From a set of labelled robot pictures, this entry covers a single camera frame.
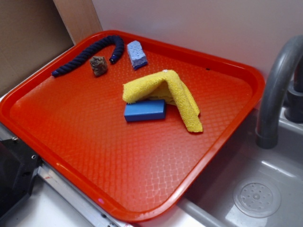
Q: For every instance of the light blue sponge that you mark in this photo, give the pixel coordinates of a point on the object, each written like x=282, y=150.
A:
x=136, y=55

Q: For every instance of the blue rectangular block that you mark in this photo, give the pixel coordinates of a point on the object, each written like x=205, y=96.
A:
x=145, y=111

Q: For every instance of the red plastic tray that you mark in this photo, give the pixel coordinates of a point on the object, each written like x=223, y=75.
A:
x=134, y=171

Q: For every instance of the yellow cloth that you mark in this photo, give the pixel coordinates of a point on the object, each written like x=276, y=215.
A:
x=168, y=86

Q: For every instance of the brown rock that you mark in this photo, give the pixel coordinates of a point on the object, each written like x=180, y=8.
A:
x=99, y=65

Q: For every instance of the grey faucet spout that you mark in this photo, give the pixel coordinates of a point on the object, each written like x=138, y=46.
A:
x=274, y=96

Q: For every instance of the grey plastic sink basin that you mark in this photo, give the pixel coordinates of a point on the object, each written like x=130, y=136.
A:
x=210, y=198

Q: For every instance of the round sink drain cover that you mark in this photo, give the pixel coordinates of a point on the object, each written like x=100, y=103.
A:
x=257, y=197

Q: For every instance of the cardboard panel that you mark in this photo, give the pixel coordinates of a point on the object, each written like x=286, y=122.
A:
x=32, y=34

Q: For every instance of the dark grey faucet handle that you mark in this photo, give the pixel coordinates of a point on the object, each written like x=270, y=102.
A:
x=294, y=110

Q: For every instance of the black mount block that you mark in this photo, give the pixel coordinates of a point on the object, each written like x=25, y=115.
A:
x=18, y=168

